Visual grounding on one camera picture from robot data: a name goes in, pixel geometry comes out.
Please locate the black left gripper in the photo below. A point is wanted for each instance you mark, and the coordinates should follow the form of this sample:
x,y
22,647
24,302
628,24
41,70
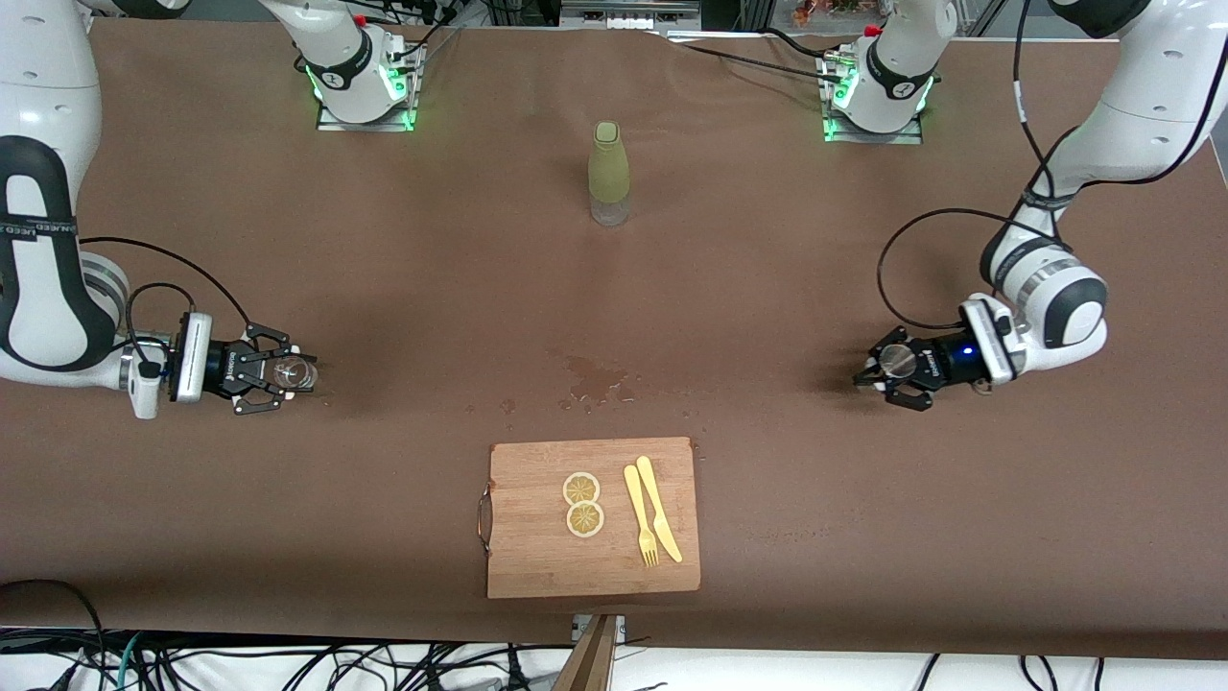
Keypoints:
x,y
938,363

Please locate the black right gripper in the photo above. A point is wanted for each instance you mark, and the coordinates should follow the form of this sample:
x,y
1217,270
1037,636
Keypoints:
x,y
224,365

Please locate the small clear glass measuring cup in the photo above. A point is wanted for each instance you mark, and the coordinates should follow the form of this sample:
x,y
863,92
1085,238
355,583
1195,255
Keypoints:
x,y
294,374

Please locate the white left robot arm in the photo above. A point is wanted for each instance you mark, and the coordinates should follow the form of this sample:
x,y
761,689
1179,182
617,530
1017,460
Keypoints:
x,y
1151,96

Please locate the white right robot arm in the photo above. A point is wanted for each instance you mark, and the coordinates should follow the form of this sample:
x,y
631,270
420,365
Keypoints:
x,y
58,96

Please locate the brown table cover sheet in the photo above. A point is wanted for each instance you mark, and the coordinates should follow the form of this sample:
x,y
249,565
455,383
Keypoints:
x,y
767,288

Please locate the yellow plastic knife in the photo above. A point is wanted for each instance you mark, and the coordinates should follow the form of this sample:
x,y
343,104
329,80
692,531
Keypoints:
x,y
662,518

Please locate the yellow plastic fork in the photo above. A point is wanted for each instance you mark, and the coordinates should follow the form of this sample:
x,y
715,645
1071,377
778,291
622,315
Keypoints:
x,y
637,504

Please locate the wooden cutting board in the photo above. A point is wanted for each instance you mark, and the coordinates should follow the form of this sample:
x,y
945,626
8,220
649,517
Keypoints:
x,y
537,557

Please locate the lemon slice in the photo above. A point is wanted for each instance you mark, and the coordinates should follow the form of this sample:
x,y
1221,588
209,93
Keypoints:
x,y
585,519
581,488

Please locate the grey equipment box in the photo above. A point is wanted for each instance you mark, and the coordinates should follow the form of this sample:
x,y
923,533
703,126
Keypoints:
x,y
624,11

